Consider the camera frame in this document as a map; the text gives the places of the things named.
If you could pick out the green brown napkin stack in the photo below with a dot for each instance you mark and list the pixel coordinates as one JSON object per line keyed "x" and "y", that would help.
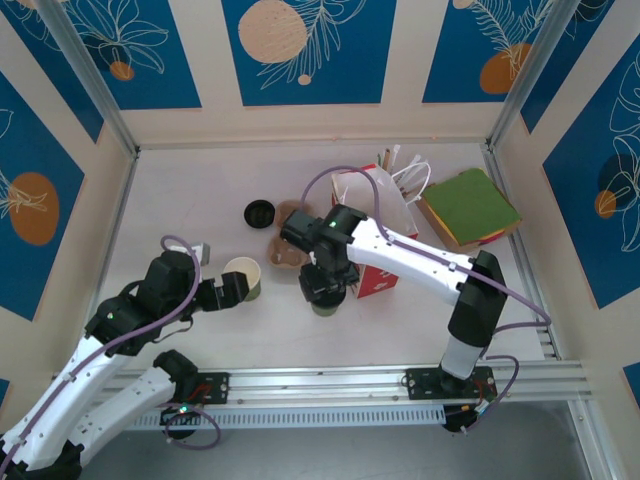
{"x": 440, "y": 225}

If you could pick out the black plastic cup lid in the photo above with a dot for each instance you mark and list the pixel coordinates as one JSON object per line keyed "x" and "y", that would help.
{"x": 260, "y": 215}

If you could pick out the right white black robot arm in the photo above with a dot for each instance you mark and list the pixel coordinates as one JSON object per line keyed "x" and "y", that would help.
{"x": 415, "y": 255}

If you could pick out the green paper cup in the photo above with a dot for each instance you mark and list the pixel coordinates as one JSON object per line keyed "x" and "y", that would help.
{"x": 245, "y": 267}
{"x": 327, "y": 311}

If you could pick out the brown pulp cup carrier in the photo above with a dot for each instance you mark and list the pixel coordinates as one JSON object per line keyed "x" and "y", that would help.
{"x": 282, "y": 255}

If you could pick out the wooden stirrer stick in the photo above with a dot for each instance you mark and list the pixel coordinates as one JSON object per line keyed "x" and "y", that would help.
{"x": 386, "y": 155}

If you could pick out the red white paper bag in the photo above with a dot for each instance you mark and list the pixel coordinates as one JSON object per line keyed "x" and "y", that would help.
{"x": 400, "y": 215}

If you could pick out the aluminium frame leg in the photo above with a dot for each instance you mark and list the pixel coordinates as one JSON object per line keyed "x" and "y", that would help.
{"x": 592, "y": 445}

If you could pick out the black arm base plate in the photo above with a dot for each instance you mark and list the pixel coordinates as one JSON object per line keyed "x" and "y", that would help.
{"x": 217, "y": 387}
{"x": 420, "y": 385}

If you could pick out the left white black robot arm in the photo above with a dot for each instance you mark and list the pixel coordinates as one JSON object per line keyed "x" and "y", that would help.
{"x": 65, "y": 395}

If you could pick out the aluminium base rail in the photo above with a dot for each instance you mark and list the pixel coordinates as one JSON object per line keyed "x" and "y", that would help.
{"x": 320, "y": 385}

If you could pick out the aluminium frame post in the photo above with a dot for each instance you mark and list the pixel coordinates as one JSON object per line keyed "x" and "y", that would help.
{"x": 531, "y": 75}
{"x": 92, "y": 75}

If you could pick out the green-topped paper napkin stack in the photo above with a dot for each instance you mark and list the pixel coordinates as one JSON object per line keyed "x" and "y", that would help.
{"x": 470, "y": 205}

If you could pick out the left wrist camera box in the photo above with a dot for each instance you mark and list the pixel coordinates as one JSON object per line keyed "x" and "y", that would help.
{"x": 197, "y": 251}

